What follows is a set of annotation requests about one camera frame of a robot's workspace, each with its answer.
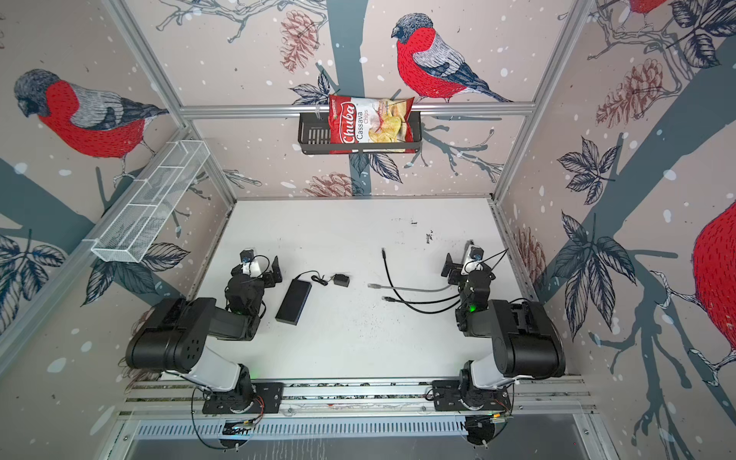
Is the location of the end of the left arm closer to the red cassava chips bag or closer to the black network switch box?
the black network switch box

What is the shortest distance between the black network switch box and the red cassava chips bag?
477mm

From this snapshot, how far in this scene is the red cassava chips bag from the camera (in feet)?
2.86

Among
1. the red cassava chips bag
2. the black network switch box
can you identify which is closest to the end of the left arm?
the black network switch box

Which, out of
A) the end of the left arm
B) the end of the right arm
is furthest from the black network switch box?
the end of the right arm

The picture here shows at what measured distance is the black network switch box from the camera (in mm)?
889

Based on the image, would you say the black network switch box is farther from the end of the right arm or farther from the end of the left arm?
the end of the right arm
